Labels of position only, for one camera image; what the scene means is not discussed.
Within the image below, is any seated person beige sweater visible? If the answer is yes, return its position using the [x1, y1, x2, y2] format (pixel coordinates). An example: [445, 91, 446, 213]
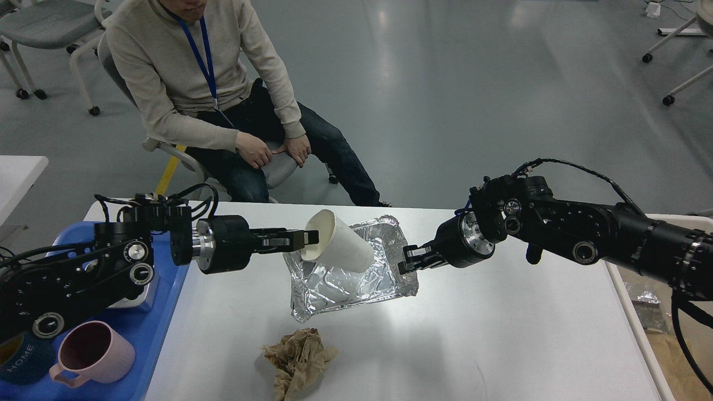
[105, 1, 387, 207]

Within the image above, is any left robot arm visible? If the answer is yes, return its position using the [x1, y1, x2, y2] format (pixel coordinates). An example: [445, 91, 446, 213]
[1, 184, 319, 343]

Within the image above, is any brown paper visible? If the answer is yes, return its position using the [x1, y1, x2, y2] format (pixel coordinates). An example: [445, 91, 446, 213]
[261, 328, 339, 400]

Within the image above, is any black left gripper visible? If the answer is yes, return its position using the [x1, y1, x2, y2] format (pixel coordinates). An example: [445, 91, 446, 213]
[194, 215, 319, 275]

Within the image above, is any foil and paper trash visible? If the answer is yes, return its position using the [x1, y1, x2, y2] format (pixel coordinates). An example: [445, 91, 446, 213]
[624, 278, 712, 400]

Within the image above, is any beige plastic bin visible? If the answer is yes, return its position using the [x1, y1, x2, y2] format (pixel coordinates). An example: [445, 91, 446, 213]
[604, 215, 712, 400]

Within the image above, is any grey office chair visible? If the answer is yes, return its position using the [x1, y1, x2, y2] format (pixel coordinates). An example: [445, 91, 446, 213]
[95, 31, 339, 203]

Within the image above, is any blue plastic tray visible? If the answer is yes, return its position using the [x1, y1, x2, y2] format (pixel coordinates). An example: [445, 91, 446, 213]
[1, 233, 188, 400]

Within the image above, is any pink mug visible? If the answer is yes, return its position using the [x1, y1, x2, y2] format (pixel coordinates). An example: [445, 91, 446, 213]
[48, 320, 136, 388]

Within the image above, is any square steel tin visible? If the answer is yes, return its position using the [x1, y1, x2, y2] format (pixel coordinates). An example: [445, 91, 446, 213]
[106, 271, 160, 313]

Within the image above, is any white side table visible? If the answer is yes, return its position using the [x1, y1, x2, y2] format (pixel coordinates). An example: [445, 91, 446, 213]
[1, 155, 48, 224]

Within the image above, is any cream paper cup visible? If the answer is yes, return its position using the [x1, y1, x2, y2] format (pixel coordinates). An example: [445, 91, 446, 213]
[300, 209, 374, 273]

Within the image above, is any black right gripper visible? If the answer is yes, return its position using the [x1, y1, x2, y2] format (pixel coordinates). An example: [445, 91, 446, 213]
[398, 212, 496, 275]

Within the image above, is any dark blue home mug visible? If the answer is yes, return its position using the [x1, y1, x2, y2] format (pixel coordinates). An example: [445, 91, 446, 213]
[1, 333, 56, 385]

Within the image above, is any chair legs top right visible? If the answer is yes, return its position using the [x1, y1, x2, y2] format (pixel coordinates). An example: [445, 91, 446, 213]
[642, 0, 713, 107]

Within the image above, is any aluminium foil tray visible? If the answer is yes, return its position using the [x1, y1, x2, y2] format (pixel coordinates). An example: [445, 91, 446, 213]
[283, 215, 419, 323]

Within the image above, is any grey chair top left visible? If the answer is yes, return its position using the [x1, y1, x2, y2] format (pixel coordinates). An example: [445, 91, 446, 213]
[1, 1, 113, 116]

